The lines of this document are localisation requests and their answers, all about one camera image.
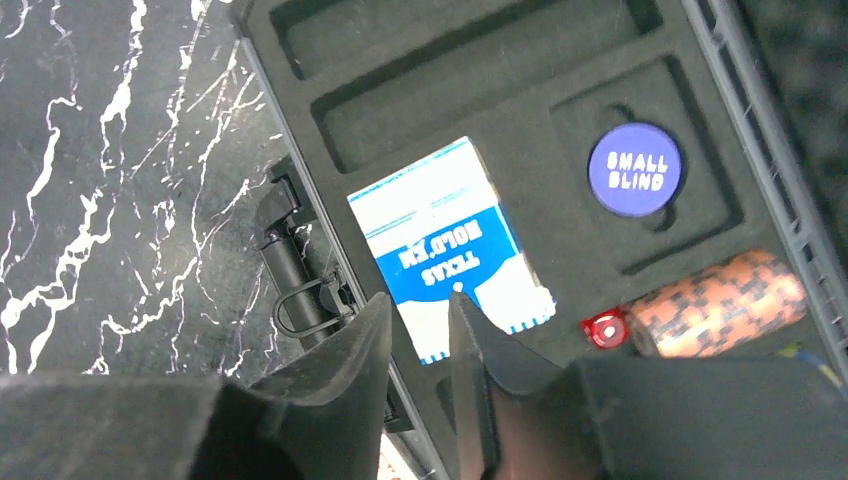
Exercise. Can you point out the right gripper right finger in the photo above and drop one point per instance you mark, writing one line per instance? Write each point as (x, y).
(511, 406)

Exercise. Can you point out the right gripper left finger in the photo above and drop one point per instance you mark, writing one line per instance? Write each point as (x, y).
(326, 409)

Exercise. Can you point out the blue white card box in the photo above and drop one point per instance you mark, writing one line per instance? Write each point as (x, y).
(436, 227)

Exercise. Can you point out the black poker set case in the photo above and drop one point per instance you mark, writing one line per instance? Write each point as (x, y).
(363, 89)

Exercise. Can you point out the red die in case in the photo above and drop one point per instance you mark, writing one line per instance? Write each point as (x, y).
(607, 330)

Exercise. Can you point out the orange poker chip stack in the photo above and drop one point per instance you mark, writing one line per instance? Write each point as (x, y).
(736, 301)

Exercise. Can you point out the purple small blind button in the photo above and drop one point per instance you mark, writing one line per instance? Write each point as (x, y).
(635, 169)

